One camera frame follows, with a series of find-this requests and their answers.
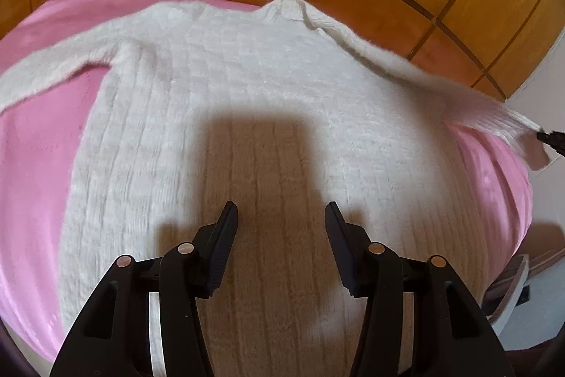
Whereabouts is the pink blanket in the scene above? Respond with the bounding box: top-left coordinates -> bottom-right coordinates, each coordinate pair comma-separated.
0,0 -> 535,364

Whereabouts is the striped grey object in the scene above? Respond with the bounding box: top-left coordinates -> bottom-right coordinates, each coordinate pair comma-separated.
483,253 -> 530,325

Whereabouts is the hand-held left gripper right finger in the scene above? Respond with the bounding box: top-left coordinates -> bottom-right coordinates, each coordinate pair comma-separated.
325,201 -> 517,377

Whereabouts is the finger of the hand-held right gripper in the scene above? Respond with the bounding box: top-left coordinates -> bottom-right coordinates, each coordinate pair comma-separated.
535,130 -> 565,159

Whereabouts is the white fluffy knit sweater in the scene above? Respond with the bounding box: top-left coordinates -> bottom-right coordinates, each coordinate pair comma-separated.
0,0 -> 552,377

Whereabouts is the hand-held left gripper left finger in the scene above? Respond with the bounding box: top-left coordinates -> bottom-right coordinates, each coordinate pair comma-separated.
49,201 -> 239,377

